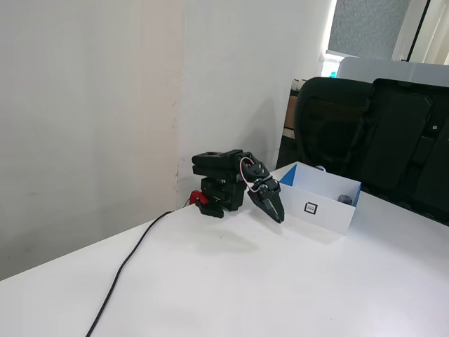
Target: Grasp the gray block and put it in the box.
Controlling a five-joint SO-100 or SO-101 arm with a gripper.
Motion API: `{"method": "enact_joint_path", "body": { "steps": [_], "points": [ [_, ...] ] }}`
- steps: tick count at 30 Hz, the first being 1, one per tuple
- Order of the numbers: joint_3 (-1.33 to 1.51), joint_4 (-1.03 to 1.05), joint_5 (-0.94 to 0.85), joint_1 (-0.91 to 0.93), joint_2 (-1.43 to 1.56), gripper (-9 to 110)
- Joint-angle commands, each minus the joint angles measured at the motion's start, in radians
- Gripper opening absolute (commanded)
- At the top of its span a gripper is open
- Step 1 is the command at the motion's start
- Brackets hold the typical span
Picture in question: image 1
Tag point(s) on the blue and white cardboard box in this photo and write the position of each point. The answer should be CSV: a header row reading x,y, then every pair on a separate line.
x,y
315,207

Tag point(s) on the white plastic appliance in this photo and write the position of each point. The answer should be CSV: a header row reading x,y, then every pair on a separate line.
x,y
386,70

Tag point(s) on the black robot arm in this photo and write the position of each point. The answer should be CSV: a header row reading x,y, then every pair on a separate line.
x,y
217,165

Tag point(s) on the gray 3D-printed block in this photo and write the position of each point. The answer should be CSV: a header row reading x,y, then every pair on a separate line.
x,y
345,199

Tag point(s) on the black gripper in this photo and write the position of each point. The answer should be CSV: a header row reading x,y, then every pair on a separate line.
x,y
269,194

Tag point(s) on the red table clamp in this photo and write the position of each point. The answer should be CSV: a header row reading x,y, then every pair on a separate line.
x,y
195,196

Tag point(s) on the black clamp foot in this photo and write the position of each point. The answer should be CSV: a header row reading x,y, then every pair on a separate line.
x,y
212,210

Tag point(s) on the black mesh office chair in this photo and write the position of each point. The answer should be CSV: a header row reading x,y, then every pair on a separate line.
x,y
326,126

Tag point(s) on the blue bottle cap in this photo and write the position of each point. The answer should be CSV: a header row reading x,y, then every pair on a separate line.
x,y
333,74

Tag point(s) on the gray window blind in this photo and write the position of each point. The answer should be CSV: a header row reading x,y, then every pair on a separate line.
x,y
365,28

